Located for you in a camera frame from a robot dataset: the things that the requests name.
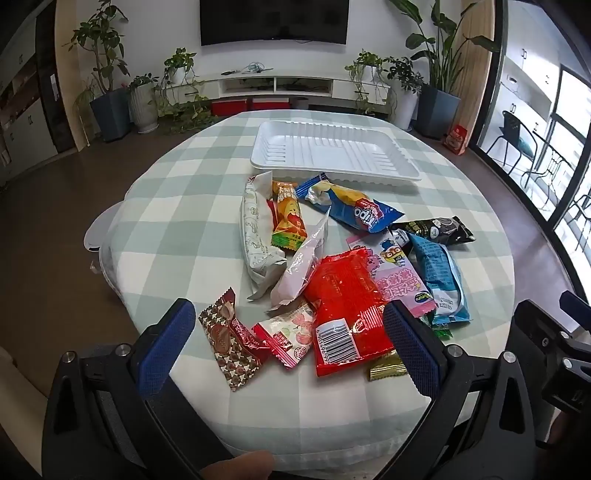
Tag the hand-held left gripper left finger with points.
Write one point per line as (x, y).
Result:
(166, 341)

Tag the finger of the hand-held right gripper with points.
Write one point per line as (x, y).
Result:
(531, 323)
(575, 308)

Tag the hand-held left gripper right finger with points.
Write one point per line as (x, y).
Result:
(411, 346)

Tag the brown patterned snack packet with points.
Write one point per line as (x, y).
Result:
(231, 341)

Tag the pink cartoon snack packet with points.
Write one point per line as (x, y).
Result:
(397, 277)

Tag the light blue snack packet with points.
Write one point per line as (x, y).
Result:
(438, 277)

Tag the large red snack packet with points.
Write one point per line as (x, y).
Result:
(341, 295)

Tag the black snack packet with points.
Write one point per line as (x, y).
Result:
(438, 229)

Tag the silver white snack packet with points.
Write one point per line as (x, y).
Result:
(300, 263)

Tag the white green snack packet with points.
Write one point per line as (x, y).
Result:
(254, 230)

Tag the white plastic tray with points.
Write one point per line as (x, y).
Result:
(323, 147)

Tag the person's left hand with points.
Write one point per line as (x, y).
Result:
(235, 466)

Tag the gold snack packet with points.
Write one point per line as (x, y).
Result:
(385, 367)

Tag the black balcony chair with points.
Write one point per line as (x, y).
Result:
(582, 203)

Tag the red white snack packet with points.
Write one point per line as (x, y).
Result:
(288, 332)

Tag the white round stool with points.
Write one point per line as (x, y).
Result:
(101, 226)

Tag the green white checked tablecloth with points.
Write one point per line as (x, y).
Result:
(184, 207)

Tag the black balcony table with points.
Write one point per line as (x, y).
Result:
(554, 162)

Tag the orange yellow snack packet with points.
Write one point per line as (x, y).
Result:
(288, 217)

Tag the black chair with teal cushion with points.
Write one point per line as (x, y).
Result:
(510, 121)

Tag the red printed box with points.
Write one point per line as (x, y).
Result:
(456, 139)

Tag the broad leaf plant blue pot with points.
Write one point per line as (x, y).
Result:
(438, 113)

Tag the plant in white ribbed pot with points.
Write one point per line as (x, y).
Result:
(143, 110)

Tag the small tree in blue pot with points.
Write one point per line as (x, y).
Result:
(111, 115)

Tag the bushy plant in white pot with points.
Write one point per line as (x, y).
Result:
(404, 108)

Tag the red storage box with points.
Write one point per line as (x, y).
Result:
(228, 107)
(271, 103)

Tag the small white round pot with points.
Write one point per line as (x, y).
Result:
(301, 103)

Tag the white television cabinet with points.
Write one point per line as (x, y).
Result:
(240, 85)

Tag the black television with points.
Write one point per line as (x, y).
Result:
(272, 18)

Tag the dark wall cabinet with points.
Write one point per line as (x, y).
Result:
(41, 115)

